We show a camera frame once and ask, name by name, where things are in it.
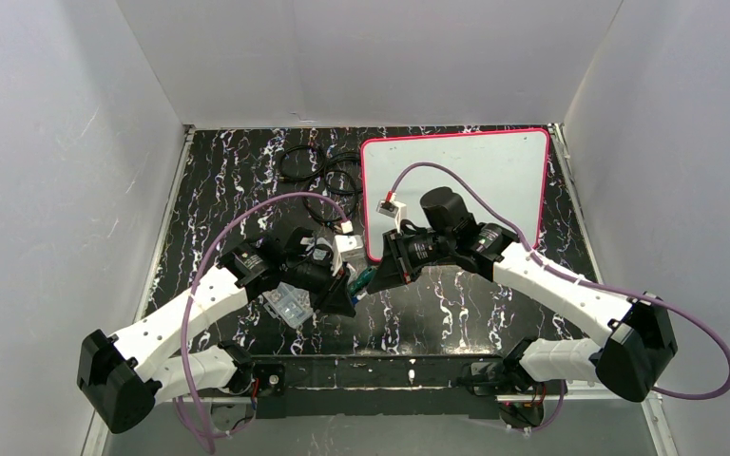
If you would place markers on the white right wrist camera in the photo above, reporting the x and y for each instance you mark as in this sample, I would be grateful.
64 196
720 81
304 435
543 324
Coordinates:
395 210

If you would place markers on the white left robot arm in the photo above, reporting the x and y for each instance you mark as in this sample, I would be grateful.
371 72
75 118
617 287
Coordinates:
170 333

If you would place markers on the clear plastic screw box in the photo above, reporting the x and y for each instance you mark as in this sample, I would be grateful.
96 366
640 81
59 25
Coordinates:
290 304

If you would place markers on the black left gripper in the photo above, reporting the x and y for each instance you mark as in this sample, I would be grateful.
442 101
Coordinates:
332 288

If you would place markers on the pink framed whiteboard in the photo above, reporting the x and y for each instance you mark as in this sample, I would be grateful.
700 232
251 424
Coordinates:
499 173

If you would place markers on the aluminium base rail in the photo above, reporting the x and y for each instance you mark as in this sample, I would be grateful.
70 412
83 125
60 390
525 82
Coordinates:
278 386

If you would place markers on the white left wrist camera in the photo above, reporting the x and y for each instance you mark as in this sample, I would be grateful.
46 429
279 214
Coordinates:
347 246

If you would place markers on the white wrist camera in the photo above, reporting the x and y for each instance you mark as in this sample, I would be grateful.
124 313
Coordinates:
395 210
347 246

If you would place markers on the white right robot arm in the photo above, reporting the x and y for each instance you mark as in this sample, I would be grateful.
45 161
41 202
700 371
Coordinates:
628 341

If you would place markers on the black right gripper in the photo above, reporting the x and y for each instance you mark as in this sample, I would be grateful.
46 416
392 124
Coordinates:
393 257

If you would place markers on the green handled screwdriver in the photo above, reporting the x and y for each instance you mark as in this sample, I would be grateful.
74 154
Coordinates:
362 280

